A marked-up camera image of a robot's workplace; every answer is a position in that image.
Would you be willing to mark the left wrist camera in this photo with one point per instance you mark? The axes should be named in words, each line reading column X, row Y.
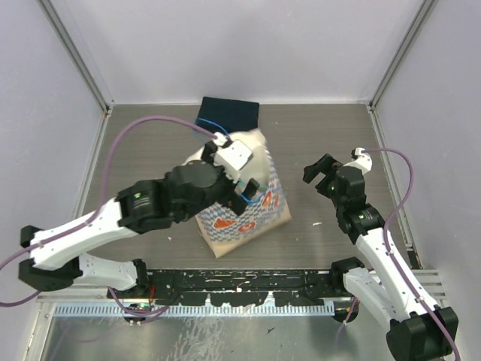
column 232, row 154

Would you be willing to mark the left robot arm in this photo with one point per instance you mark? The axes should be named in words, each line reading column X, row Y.
column 227, row 175

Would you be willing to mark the slotted cable duct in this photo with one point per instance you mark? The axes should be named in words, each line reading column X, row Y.
column 269, row 309

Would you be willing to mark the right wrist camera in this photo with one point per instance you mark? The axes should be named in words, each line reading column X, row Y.
column 361, row 160

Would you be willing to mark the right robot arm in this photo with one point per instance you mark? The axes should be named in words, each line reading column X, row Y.
column 417, row 327

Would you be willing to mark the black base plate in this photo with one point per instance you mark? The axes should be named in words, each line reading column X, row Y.
column 237, row 288

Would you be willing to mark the dark folded cloth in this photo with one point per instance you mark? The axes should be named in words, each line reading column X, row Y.
column 229, row 114

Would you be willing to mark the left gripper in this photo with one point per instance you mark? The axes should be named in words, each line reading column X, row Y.
column 233, row 199

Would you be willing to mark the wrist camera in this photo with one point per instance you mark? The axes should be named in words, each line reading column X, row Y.
column 232, row 154
column 361, row 160

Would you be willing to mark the checkered paper bag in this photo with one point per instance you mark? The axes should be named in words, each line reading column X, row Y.
column 222, row 229

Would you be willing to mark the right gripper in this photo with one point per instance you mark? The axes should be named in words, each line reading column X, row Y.
column 322, row 165

